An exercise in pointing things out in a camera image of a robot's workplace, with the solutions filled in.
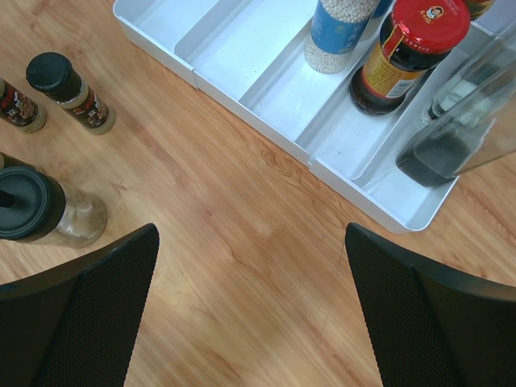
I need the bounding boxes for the small spice bottle upper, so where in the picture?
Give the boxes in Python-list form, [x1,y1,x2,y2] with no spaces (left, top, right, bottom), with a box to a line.
[26,52,116,135]

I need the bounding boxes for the clear oil bottle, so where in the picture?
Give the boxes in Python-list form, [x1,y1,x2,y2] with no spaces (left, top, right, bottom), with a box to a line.
[425,62,501,123]

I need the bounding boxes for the oil bottle with dark sauce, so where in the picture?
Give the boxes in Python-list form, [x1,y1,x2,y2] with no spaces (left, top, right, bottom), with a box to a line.
[395,23,516,188]

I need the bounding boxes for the small black-cap spice bottle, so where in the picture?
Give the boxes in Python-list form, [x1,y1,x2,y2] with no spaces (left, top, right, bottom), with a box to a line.
[1,78,47,133]

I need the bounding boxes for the white divided tray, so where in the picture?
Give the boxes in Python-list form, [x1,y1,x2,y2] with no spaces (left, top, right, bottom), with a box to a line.
[111,0,501,235]

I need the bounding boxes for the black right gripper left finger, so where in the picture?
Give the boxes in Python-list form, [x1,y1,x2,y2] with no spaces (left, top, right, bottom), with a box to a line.
[1,223,160,386]

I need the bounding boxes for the tall jar white beads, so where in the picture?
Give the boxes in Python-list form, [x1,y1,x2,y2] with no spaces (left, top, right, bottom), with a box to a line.
[305,0,379,74]

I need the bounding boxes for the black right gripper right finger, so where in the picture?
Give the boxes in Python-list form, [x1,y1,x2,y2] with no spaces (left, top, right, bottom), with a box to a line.
[345,223,515,386]

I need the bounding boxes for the black-knob lid glass jar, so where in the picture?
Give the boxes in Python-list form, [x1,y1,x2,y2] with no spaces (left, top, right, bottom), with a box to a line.
[1,166,107,248]

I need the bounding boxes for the white-contents jar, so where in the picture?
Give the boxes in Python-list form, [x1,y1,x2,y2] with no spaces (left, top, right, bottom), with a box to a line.
[372,0,393,19]

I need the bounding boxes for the red-lid sauce jar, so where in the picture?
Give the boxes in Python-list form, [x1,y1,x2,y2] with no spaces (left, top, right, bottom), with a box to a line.
[464,0,495,21]
[349,0,471,115]

